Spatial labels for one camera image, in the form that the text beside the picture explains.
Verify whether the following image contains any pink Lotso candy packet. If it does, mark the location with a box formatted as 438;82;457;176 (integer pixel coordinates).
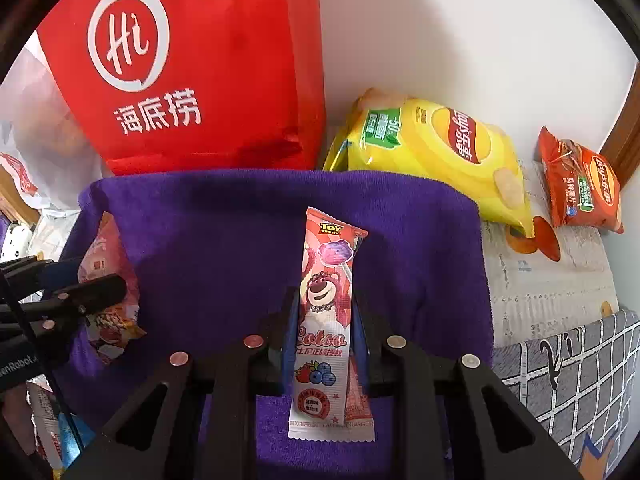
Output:
288;207;375;443

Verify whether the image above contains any pink panda snack packet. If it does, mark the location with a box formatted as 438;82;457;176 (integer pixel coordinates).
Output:
78;212;146;364

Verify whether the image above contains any white Miniso plastic bag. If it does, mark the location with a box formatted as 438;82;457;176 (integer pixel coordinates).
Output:
1;48;111;211

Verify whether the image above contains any purple towel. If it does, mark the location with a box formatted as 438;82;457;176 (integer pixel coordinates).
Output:
54;168;496;480

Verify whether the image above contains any grey checked blanket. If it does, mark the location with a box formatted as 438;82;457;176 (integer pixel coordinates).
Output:
492;308;639;479

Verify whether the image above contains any fruit print newspaper sheet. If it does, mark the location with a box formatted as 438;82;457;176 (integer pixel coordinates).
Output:
482;162;620;348

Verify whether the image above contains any red Haidilao paper bag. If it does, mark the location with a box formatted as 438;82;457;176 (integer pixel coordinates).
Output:
37;0;326;176

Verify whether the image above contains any orange Lays chips bag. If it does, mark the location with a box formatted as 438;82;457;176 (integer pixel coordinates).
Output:
538;127;624;234

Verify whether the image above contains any yellow Lays chips bag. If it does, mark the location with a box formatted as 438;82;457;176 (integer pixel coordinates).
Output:
323;88;534;238

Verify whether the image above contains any brown wooden door frame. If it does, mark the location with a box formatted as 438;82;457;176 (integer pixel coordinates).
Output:
600;65;640;188

